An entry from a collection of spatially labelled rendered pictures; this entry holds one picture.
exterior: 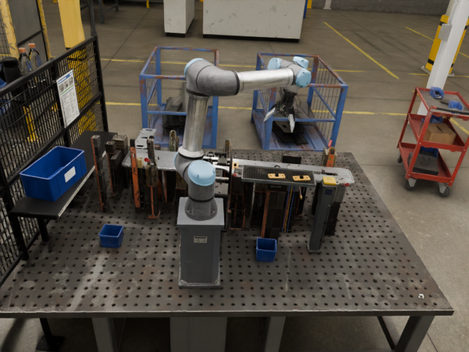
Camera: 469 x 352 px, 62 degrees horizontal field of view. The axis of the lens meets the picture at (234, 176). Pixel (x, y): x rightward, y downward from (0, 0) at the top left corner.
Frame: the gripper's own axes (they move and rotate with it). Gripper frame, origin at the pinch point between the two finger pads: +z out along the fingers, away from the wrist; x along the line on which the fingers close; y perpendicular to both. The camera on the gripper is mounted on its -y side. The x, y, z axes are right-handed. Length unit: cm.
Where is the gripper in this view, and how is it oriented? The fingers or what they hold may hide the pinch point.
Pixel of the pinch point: (278, 126)
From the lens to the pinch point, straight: 200.2
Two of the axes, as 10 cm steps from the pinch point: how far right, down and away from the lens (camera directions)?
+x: 9.1, 3.8, -1.6
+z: -2.8, 8.5, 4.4
